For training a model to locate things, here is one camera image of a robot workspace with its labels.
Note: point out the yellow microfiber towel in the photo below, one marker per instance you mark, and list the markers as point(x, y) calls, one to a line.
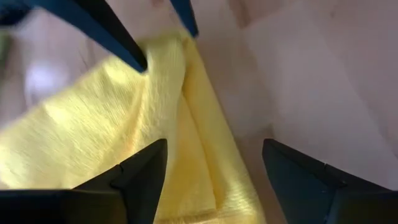
point(109, 124)

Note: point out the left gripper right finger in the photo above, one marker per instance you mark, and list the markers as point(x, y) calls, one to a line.
point(326, 199)

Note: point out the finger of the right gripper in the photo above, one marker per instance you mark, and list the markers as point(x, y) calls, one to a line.
point(185, 12)
point(93, 21)

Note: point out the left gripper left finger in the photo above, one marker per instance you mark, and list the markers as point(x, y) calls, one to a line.
point(93, 205)

